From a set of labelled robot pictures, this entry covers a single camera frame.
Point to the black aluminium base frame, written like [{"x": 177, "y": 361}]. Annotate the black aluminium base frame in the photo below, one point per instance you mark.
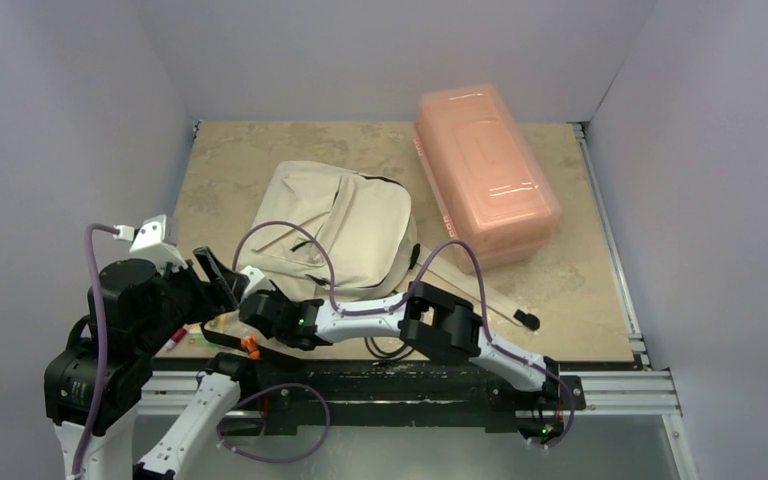
[{"x": 404, "y": 394}]

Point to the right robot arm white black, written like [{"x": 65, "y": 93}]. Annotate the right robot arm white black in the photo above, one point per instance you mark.
[{"x": 439, "y": 325}]

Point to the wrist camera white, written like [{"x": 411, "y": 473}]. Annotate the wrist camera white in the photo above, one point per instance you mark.
[
  {"x": 153, "y": 241},
  {"x": 256, "y": 280}
]

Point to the orange translucent plastic box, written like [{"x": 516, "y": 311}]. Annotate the orange translucent plastic box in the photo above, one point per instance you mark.
[{"x": 488, "y": 184}]

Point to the banana toy card pack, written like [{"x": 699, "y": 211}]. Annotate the banana toy card pack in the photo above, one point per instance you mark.
[{"x": 196, "y": 337}]

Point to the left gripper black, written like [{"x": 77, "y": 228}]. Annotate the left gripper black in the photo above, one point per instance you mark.
[{"x": 221, "y": 294}]

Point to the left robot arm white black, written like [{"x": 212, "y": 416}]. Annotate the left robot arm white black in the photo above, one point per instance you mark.
[{"x": 92, "y": 388}]

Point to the beige backpack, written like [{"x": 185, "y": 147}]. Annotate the beige backpack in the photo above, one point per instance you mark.
[{"x": 323, "y": 231}]

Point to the red white glue stick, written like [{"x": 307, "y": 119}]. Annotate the red white glue stick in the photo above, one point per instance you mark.
[{"x": 175, "y": 339}]

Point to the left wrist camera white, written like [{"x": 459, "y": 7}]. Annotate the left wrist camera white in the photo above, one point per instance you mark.
[{"x": 153, "y": 241}]

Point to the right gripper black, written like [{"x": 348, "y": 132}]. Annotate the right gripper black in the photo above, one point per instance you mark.
[{"x": 251, "y": 307}]

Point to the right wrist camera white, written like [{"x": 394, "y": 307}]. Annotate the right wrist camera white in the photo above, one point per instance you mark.
[{"x": 256, "y": 280}]

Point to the orange small clip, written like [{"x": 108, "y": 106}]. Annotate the orange small clip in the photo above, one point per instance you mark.
[{"x": 250, "y": 346}]

